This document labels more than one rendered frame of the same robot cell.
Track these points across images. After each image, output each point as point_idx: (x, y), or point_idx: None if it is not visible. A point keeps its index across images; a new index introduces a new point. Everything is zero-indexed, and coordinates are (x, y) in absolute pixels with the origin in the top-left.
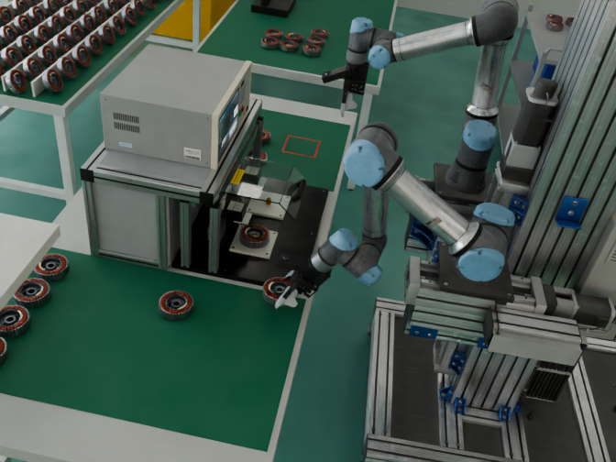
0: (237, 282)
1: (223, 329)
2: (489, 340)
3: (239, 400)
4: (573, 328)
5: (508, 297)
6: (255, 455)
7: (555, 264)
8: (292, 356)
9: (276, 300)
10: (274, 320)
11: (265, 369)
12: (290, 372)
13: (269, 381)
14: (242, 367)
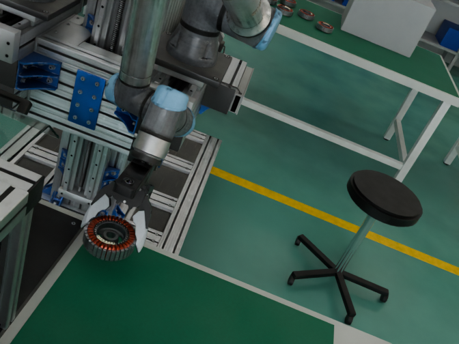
0: (36, 296)
1: (145, 335)
2: (232, 106)
3: (271, 338)
4: (233, 59)
5: (231, 59)
6: (340, 337)
7: (173, 22)
8: (197, 267)
9: (135, 242)
10: (132, 269)
11: (221, 300)
12: (223, 277)
13: (240, 301)
14: (218, 325)
